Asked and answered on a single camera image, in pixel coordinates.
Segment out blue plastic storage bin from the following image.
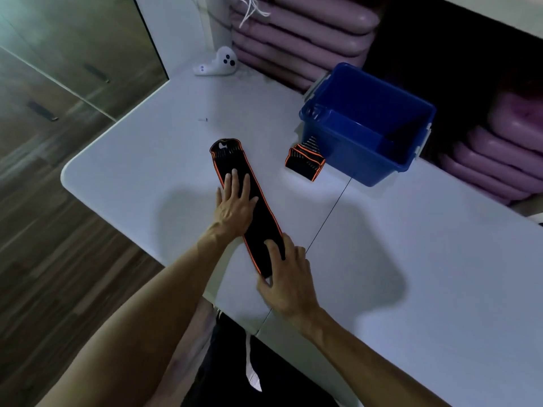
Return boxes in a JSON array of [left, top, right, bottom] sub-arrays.
[[299, 62, 437, 188]]

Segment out person's right forearm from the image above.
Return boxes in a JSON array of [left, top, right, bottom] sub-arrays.
[[303, 307, 451, 407]]

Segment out stack of pink cushions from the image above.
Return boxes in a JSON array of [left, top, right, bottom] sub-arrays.
[[230, 0, 381, 93], [436, 86, 543, 207]]

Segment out folded black orange-trimmed strap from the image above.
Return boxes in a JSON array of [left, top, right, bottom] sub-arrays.
[[285, 137, 326, 183]]

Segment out person's left forearm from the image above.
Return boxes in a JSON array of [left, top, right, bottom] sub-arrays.
[[36, 224, 223, 407]]

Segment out person's black shorts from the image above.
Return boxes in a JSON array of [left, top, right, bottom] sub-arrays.
[[182, 311, 340, 407]]

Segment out long black orange-trimmed strap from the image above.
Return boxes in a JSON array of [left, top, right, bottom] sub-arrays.
[[209, 139, 286, 279]]

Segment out white shorts drawstring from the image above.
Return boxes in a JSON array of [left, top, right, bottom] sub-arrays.
[[245, 330, 263, 393]]

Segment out white cord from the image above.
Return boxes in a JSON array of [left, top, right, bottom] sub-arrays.
[[239, 0, 272, 30]]

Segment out person's right hand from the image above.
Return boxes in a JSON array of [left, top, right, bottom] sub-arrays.
[[256, 233, 321, 331]]

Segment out wooden cabinet with handles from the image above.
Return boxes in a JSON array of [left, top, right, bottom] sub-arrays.
[[0, 0, 167, 159]]

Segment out white handheld controller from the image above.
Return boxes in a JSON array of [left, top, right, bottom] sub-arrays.
[[193, 46, 238, 77]]

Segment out person's left hand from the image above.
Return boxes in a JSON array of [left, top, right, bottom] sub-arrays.
[[212, 168, 260, 239]]

